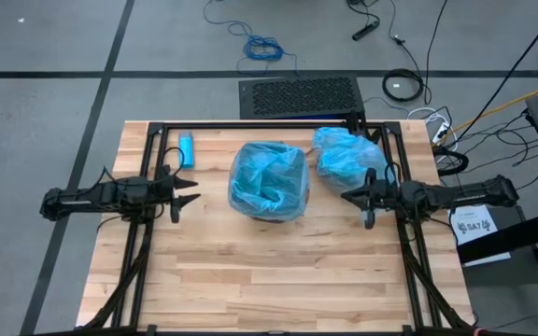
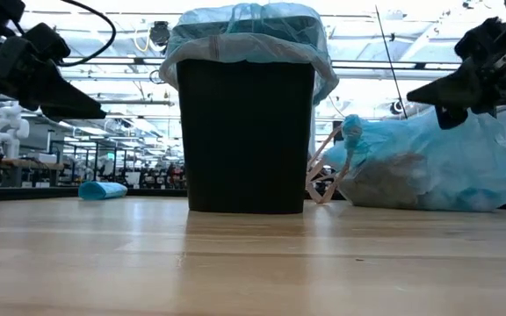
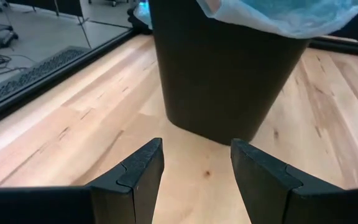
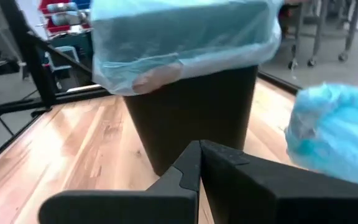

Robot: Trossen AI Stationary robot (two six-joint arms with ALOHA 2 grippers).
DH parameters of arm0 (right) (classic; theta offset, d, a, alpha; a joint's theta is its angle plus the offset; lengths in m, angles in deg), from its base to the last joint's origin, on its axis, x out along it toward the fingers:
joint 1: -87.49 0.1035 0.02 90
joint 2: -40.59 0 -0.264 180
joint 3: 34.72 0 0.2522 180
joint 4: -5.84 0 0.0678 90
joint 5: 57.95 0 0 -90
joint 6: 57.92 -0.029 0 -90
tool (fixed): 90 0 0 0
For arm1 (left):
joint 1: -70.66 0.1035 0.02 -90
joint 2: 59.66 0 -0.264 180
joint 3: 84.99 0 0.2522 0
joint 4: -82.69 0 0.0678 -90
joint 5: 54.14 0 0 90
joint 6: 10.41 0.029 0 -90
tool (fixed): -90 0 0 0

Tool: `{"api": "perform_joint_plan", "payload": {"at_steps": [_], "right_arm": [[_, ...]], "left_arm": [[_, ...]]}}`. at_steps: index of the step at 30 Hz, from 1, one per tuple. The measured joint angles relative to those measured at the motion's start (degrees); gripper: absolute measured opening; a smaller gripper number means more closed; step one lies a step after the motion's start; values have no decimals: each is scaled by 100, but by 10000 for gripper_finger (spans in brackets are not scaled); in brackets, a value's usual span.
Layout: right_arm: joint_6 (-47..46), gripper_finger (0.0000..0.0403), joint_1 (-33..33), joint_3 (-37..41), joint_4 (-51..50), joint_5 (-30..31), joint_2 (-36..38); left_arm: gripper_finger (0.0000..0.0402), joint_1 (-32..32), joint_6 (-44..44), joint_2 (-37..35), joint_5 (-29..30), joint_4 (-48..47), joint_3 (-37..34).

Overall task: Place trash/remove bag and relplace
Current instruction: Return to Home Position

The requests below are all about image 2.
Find blue drawstring trash bag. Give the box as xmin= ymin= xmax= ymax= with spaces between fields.
xmin=305 ymin=107 xmax=506 ymax=213
xmin=159 ymin=2 xmax=340 ymax=106

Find black aluminium table frame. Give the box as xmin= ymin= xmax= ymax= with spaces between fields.
xmin=0 ymin=186 xmax=189 ymax=203

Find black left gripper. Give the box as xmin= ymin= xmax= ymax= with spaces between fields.
xmin=0 ymin=22 xmax=108 ymax=120

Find wooden background workbench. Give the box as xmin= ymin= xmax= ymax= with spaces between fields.
xmin=0 ymin=154 xmax=66 ymax=189

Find thin black pole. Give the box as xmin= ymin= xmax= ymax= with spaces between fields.
xmin=374 ymin=4 xmax=410 ymax=119

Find black plastic trash bin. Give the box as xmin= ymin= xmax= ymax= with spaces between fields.
xmin=176 ymin=59 xmax=316 ymax=215

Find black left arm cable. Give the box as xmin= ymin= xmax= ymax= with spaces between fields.
xmin=57 ymin=0 xmax=118 ymax=68

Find background bench with equipment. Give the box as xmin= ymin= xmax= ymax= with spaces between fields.
xmin=127 ymin=161 xmax=188 ymax=190

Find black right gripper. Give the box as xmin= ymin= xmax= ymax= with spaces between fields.
xmin=406 ymin=0 xmax=506 ymax=131

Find roll of blue trash bags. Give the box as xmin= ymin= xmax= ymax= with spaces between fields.
xmin=77 ymin=180 xmax=129 ymax=201

